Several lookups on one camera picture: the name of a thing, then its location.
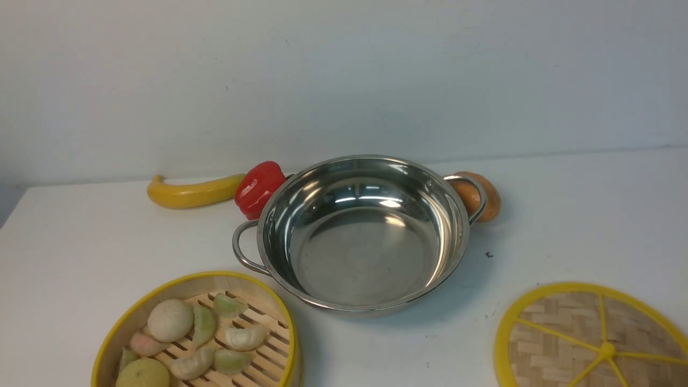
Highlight yellow-rimmed bamboo steamer basket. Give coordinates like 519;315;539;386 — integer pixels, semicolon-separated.
91;270;304;386

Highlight yellow-rimmed woven steamer lid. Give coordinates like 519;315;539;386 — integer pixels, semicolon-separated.
494;282;687;386

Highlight stainless steel pot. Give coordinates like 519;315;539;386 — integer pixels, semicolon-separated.
232;155;486;317

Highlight red toy bell pepper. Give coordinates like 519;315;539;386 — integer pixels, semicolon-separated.
234;161;286;220

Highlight brown toy bread roll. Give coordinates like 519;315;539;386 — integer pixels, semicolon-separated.
449;171;501;223

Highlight yellow toy banana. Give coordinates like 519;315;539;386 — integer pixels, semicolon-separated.
147;174;246;209

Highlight pale green toy dumpling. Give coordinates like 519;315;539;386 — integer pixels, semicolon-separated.
213;292;249;319

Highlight white toy dumpling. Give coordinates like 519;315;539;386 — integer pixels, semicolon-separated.
225;324;270;351

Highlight light green toy dumpling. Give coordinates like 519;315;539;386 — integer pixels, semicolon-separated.
213;349;256;375

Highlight white toy bun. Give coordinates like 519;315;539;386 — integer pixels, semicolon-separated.
147;299;194;342

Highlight cream toy dumpling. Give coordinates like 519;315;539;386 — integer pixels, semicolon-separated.
167;346;217;381

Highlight pink toy dumpling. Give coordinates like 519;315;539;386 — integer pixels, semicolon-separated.
128;332;170;357

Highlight yellow-green toy bun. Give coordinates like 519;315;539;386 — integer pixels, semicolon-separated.
115;358;170;387

